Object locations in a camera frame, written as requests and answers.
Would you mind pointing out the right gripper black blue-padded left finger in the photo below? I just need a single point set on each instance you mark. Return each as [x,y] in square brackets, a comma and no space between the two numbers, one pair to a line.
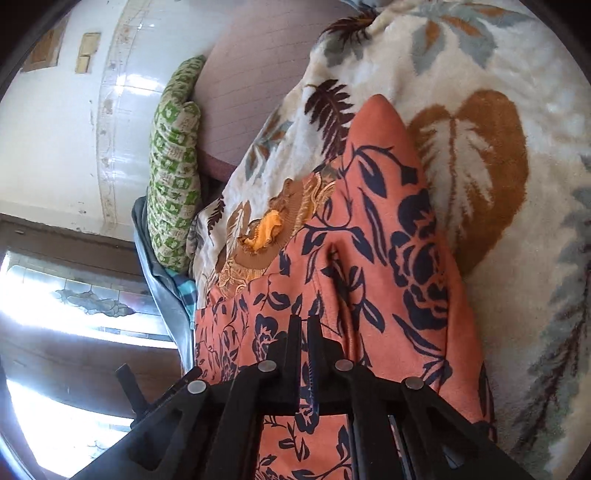
[201,431]

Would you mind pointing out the green white patterned pillow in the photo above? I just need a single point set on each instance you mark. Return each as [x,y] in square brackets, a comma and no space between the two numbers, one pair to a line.
[173,193]

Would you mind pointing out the beige wall switch plate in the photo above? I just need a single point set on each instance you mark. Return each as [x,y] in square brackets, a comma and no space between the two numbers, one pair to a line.
[87,49]

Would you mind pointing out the stained glass door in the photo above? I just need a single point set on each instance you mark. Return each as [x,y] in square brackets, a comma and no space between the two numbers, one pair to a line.
[75,308]

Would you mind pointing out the pink mattress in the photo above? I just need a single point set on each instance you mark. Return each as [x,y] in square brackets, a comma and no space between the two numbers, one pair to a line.
[259,58]

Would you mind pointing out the framed wall plaque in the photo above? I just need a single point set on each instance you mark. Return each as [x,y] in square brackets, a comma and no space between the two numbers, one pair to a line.
[45,53]

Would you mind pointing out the cream leaf-print blanket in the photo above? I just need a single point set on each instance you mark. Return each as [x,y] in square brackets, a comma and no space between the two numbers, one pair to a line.
[498,113]

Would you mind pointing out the orange floral blouse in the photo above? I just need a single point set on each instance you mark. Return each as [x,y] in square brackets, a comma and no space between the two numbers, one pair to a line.
[368,258]

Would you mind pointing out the blue cloth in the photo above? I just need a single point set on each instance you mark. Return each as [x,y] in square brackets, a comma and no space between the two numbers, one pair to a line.
[162,287]

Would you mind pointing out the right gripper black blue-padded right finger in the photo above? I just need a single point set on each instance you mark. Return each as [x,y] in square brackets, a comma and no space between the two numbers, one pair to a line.
[399,430]

